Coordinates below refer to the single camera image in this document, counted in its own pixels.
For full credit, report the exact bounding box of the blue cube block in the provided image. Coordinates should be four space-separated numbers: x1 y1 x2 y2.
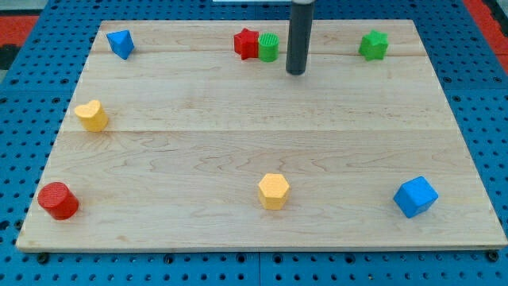
393 176 439 218

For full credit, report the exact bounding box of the blue triangle block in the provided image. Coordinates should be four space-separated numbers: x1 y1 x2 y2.
106 30 135 60

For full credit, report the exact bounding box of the yellow hexagon block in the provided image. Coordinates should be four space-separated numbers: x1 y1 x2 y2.
258 173 291 211

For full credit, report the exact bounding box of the yellow heart block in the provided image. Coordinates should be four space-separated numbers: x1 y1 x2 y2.
74 99 109 132

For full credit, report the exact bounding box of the green cylinder block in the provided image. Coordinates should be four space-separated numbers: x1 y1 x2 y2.
258 33 279 62

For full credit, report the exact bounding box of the red star block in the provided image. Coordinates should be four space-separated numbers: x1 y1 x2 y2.
233 28 260 60

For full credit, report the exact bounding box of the light wooden board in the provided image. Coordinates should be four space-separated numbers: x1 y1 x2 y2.
17 20 507 253

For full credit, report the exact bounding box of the green star block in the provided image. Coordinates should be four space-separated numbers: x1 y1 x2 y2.
358 29 389 61

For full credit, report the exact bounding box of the red cylinder block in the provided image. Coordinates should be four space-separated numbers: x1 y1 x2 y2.
37 182 79 220

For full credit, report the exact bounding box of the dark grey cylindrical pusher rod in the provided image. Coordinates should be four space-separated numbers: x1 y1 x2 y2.
286 0 315 75

